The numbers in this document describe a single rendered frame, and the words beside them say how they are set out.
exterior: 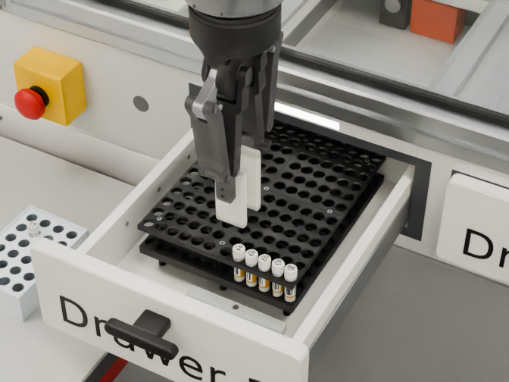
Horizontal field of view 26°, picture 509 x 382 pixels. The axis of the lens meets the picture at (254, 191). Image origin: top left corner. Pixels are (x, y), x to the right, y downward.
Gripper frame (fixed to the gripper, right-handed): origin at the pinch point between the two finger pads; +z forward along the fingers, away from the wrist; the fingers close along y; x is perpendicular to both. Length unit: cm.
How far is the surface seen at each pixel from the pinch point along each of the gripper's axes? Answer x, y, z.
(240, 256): 0.3, 0.4, 8.7
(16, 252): -27.8, 1.7, 20.3
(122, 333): -4.1, 14.2, 8.3
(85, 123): -32.7, -19.1, 18.0
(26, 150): -40.5, -16.2, 23.3
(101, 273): -8.9, 10.3, 6.4
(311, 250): 5.8, -4.3, 9.4
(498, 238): 20.9, -17.2, 11.8
